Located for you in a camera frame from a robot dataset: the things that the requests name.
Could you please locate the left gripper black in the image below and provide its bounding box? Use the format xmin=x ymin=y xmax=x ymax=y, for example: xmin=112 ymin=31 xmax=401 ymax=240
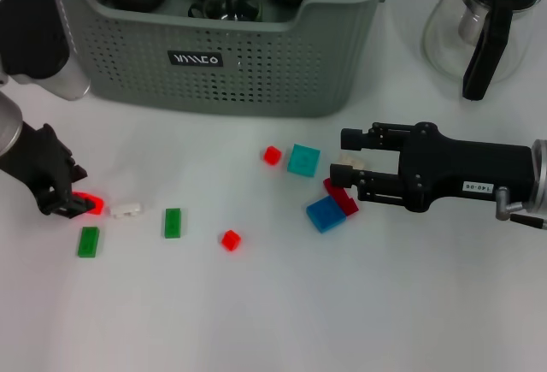
xmin=0 ymin=121 xmax=97 ymax=220

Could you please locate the small red toy brick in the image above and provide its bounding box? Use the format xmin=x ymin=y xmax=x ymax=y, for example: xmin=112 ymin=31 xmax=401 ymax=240
xmin=262 ymin=145 xmax=284 ymax=167
xmin=221 ymin=229 xmax=243 ymax=253
xmin=70 ymin=191 xmax=105 ymax=217

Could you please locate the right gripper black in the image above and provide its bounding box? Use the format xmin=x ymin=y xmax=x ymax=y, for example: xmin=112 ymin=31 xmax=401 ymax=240
xmin=328 ymin=121 xmax=538 ymax=214

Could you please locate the teal square toy brick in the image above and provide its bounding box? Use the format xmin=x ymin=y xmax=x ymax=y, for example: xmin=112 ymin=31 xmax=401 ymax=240
xmin=285 ymin=144 xmax=322 ymax=178

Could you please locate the blue square toy brick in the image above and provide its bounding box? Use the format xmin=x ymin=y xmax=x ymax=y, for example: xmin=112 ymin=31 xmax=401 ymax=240
xmin=306 ymin=194 xmax=348 ymax=234

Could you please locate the grey perforated storage basket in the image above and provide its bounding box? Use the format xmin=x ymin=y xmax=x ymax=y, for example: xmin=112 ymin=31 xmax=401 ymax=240
xmin=49 ymin=0 xmax=398 ymax=117

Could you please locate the white toy brick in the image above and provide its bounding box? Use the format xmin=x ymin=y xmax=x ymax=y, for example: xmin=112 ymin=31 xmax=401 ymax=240
xmin=109 ymin=203 xmax=143 ymax=219
xmin=337 ymin=153 xmax=371 ymax=172

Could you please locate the dark red long toy brick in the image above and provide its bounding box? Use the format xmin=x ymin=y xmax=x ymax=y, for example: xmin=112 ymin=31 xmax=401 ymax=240
xmin=323 ymin=177 xmax=360 ymax=218

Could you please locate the right gripper cable with connector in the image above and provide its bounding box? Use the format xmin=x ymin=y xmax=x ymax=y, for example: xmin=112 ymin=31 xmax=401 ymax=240
xmin=494 ymin=186 xmax=547 ymax=231

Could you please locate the glass carafe with black handle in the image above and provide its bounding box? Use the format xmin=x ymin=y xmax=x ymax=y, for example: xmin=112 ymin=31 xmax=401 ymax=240
xmin=422 ymin=0 xmax=540 ymax=102

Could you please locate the green toy brick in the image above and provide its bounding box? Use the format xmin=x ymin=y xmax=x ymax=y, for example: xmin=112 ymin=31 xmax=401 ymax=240
xmin=76 ymin=226 xmax=102 ymax=258
xmin=164 ymin=208 xmax=184 ymax=239

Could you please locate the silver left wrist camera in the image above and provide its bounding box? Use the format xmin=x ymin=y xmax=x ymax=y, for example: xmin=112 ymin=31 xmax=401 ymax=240
xmin=0 ymin=0 xmax=91 ymax=102

